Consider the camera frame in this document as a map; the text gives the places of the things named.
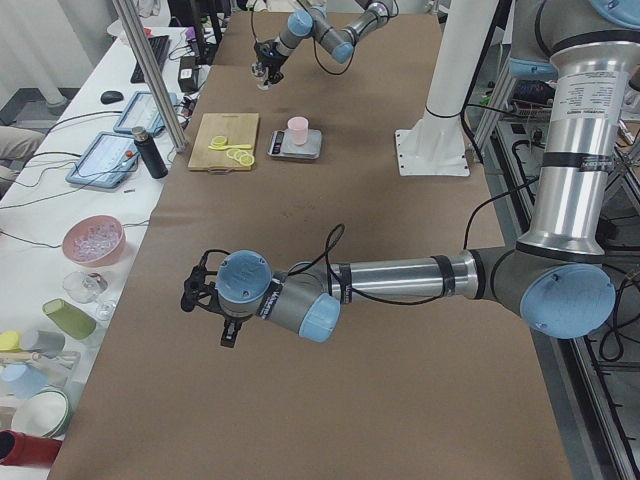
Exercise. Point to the white green bowl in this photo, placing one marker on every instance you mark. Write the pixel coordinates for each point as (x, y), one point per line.
(46, 414)

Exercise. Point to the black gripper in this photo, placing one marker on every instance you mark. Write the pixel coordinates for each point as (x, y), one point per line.
(231, 322)
(268, 59)

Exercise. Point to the yellow plastic cup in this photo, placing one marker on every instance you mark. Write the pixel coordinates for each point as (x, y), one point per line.
(10, 341)

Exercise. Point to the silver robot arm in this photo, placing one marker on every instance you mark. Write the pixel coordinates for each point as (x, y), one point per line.
(311, 22)
(552, 278)

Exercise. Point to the blue tablet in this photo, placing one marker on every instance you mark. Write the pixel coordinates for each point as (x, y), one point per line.
(140, 111)
(106, 162)

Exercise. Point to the blue tablet far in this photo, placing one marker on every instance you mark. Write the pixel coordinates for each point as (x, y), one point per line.
(140, 111)

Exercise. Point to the black computer mouse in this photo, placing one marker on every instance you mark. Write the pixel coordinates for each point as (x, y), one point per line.
(111, 96)

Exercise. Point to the grey plastic cup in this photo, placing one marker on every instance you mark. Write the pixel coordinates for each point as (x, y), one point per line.
(42, 341)

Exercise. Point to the black power adapter box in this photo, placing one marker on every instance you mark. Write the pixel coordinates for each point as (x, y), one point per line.
(188, 74)

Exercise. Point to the blue tablet near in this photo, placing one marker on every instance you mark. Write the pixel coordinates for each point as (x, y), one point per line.
(106, 162)

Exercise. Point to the wooden cutting board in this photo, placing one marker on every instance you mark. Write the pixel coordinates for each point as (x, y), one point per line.
(239, 128)

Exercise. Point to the clear glass sauce bottle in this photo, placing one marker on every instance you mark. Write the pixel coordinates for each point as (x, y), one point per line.
(260, 74)

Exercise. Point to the yellow lemon slice lower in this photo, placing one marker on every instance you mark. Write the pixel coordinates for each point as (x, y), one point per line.
(242, 157)

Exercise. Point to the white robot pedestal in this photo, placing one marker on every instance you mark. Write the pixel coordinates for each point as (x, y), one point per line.
(435, 145)

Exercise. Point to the red cylinder container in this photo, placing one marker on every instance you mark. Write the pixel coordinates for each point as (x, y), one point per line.
(19, 449)

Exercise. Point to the black water bottle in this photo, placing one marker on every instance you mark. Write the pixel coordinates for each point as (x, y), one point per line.
(149, 152)

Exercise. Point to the silver kitchen scale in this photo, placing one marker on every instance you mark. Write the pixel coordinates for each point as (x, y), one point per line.
(282, 146)

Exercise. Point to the blue plastic cup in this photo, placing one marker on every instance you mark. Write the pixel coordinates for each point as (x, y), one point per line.
(23, 379)

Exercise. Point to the yellow plastic knife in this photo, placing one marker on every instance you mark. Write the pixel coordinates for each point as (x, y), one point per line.
(234, 146)

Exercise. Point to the green plastic cup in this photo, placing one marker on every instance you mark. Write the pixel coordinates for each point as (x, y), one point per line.
(70, 319)

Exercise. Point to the pink plastic cup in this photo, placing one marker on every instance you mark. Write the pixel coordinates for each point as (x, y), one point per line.
(298, 127)

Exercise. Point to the aluminium frame post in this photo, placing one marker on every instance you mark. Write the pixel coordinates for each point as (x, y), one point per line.
(143, 53)

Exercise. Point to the pink bowl with ice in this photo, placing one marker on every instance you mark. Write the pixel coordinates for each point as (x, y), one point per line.
(95, 241)

